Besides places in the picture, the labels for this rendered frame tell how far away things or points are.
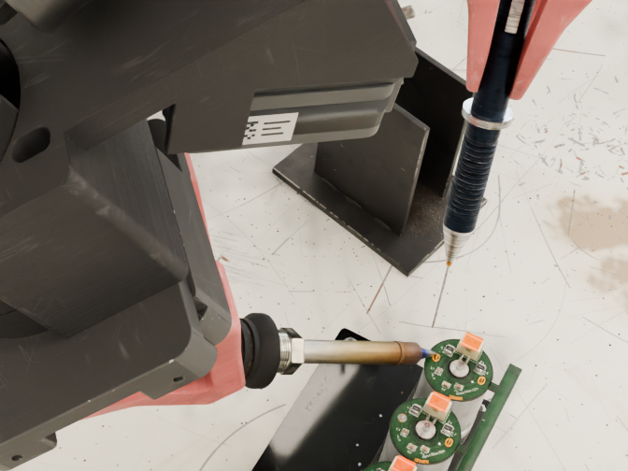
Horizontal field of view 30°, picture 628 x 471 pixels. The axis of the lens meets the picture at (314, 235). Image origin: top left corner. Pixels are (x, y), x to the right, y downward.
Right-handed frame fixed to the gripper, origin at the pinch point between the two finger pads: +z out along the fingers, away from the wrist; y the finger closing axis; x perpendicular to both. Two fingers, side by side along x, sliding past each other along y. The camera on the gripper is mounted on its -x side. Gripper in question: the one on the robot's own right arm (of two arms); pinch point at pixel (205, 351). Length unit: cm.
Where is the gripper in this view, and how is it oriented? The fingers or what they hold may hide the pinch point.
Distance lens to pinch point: 37.4
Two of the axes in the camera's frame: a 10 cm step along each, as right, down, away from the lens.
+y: -2.9, -8.0, 5.3
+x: -8.8, 4.4, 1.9
